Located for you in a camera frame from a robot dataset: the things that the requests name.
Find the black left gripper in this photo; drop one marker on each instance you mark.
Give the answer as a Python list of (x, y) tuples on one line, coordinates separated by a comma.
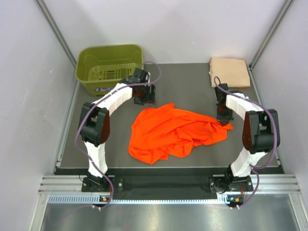
[(150, 97)]

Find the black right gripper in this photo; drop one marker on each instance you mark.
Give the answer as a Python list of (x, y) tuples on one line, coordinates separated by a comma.
[(223, 119)]

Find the orange t shirt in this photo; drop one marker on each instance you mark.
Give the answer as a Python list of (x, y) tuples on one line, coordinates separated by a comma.
[(160, 132)]

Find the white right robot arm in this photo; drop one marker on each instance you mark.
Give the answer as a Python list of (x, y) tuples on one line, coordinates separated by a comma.
[(261, 135)]

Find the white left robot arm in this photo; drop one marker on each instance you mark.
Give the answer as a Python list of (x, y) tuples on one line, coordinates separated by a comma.
[(94, 124)]

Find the green plastic basket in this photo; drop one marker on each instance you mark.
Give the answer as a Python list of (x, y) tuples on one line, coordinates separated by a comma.
[(100, 68)]

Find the folded beige t shirt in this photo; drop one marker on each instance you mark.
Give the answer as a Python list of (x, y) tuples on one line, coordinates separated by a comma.
[(232, 71)]

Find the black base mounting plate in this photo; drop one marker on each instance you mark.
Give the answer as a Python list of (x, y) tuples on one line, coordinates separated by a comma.
[(190, 184)]

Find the right aluminium corner post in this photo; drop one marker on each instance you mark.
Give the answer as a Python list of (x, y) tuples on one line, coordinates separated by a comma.
[(272, 30)]

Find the aluminium corner post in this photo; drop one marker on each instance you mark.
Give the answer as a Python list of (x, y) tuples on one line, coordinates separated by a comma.
[(56, 31), (272, 30)]

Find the left aluminium corner post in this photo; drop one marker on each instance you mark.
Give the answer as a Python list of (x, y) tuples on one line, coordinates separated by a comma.
[(56, 31)]

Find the white slotted cable duct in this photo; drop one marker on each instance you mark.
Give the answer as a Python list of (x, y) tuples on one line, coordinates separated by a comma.
[(101, 200)]

